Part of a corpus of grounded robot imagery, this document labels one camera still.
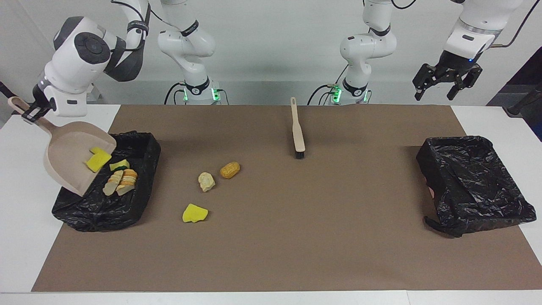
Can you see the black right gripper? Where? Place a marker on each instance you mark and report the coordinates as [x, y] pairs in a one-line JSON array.
[[42, 99]]

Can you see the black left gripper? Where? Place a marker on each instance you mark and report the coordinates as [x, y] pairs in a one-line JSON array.
[[453, 65]]

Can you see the beige plastic dustpan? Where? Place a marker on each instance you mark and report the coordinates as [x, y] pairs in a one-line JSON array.
[[67, 156]]

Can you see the yellow sponge piece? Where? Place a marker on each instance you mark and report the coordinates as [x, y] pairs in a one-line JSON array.
[[98, 162], [194, 214]]

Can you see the yellow sponge with green side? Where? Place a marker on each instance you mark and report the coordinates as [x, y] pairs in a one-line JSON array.
[[120, 164]]

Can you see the beige bread chunk orange crust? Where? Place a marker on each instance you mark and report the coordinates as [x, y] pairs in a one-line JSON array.
[[128, 181]]

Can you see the beige brush with black bristles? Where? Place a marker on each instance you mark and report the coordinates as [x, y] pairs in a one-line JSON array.
[[298, 131]]

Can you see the small beige bread chunk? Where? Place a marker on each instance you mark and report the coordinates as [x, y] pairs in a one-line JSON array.
[[206, 182]]

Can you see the brown peanut shaped toy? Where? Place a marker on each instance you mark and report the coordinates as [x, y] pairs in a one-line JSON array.
[[230, 170]]

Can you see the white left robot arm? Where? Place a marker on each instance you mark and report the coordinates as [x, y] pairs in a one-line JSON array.
[[368, 46]]

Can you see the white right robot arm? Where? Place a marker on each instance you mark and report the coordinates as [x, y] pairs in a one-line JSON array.
[[80, 55]]

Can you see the black bag lined bin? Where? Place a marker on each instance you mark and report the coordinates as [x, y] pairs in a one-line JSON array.
[[106, 212], [474, 186]]

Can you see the black stand foot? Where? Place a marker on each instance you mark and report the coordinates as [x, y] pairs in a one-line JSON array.
[[3, 88], [513, 111]]

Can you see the dark background panel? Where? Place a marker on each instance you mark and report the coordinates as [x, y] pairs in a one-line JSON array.
[[525, 76]]

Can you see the brown table mat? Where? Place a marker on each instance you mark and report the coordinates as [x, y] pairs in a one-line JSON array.
[[271, 267]]

